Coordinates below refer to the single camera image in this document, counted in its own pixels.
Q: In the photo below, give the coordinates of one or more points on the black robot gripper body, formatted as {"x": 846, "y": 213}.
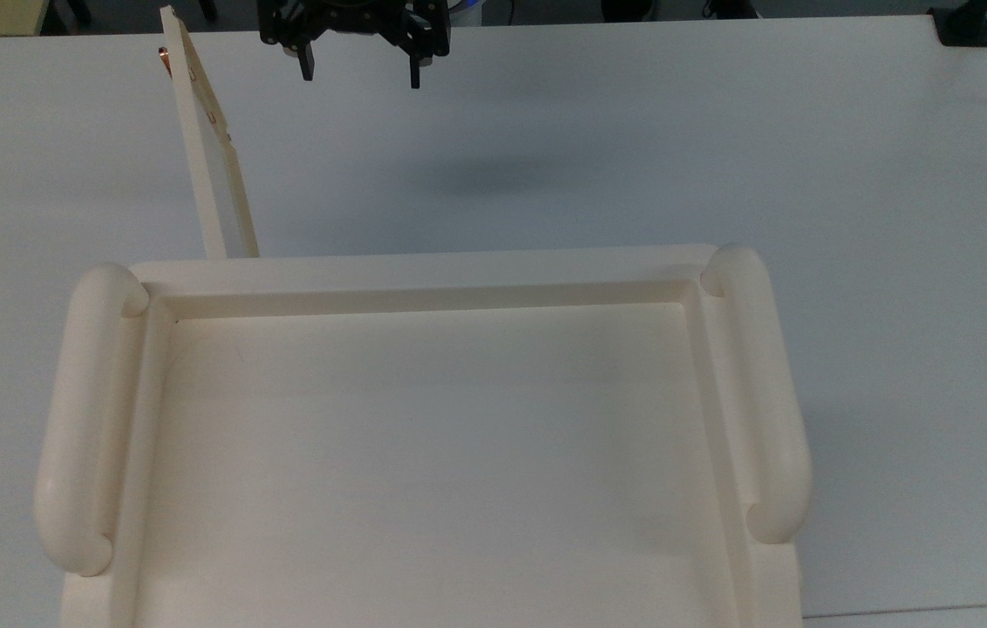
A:
{"x": 354, "y": 17}

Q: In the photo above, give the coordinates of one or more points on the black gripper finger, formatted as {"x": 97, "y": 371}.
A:
{"x": 308, "y": 63}
{"x": 415, "y": 74}

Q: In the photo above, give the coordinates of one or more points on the cream cabinet door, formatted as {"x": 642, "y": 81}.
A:
{"x": 213, "y": 166}

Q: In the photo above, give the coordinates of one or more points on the orange strip on door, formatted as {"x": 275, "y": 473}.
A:
{"x": 164, "y": 61}

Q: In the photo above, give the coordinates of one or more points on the cream plastic cabinet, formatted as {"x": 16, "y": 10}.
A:
{"x": 424, "y": 453}

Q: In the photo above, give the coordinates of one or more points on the black table clamp block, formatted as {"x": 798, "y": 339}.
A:
{"x": 964, "y": 24}

